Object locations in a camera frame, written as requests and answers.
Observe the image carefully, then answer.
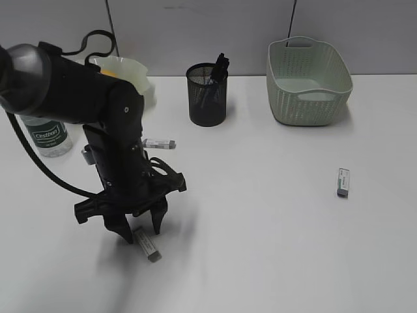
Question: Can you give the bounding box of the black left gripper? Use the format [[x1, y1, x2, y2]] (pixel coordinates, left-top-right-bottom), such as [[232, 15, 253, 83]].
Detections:
[[74, 125, 186, 244]]

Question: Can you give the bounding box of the grey white eraser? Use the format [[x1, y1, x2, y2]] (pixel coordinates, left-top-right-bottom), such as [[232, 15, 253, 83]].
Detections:
[[336, 168, 350, 198], [143, 138, 176, 149], [133, 227, 162, 263]]

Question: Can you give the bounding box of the clear water bottle green label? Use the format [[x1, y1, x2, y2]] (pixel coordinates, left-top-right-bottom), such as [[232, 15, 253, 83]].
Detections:
[[20, 115, 73, 158]]

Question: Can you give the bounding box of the yellow mango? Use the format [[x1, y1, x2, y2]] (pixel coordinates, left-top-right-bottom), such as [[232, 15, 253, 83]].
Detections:
[[100, 68, 117, 78]]

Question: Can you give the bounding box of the black marker pen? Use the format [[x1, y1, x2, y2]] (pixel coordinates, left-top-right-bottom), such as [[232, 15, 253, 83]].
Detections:
[[213, 55, 229, 82], [211, 57, 231, 85], [206, 53, 229, 100]]

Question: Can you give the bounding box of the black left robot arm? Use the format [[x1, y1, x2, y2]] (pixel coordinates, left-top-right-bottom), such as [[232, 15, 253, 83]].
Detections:
[[1, 42, 186, 243]]

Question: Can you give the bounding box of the black mesh pen holder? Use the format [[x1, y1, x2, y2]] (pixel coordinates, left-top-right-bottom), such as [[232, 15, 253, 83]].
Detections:
[[186, 63, 228, 127]]

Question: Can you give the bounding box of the pale green woven plastic basket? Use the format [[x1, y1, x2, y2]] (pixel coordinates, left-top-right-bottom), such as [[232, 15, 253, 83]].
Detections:
[[266, 36, 353, 127]]

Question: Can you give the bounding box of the pale green wavy glass bowl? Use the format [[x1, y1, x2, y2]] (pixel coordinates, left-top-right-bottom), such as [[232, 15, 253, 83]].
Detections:
[[90, 55, 156, 112]]

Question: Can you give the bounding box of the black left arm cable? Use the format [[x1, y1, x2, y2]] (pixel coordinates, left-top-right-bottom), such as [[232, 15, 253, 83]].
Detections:
[[6, 29, 118, 200]]

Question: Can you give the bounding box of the black cable behind left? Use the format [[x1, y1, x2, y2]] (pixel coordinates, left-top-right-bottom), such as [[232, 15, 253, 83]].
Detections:
[[106, 0, 122, 57]]

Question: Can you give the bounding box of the black cable behind right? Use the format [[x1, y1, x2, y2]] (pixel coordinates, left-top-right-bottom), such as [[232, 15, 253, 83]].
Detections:
[[287, 0, 298, 39]]

